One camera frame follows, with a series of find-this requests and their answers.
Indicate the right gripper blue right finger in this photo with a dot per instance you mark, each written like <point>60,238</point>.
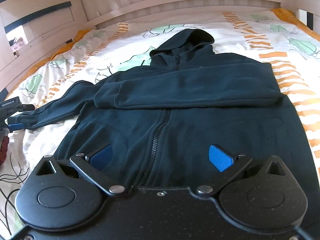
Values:
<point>230,167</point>

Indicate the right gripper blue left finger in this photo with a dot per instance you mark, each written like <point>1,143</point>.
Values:
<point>90,167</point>

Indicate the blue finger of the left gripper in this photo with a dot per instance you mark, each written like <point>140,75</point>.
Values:
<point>16,127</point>

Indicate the dark navy fleece hoodie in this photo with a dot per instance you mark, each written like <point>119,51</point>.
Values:
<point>161,119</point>

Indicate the dark red object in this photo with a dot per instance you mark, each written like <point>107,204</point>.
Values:
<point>4,140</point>

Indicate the white shelf unit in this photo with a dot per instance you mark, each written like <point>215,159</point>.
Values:
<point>51,23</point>

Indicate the white patterned duvet cover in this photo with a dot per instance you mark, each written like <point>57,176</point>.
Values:
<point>44,198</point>

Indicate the white wooden bed frame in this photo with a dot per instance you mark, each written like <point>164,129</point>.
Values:
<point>175,2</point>

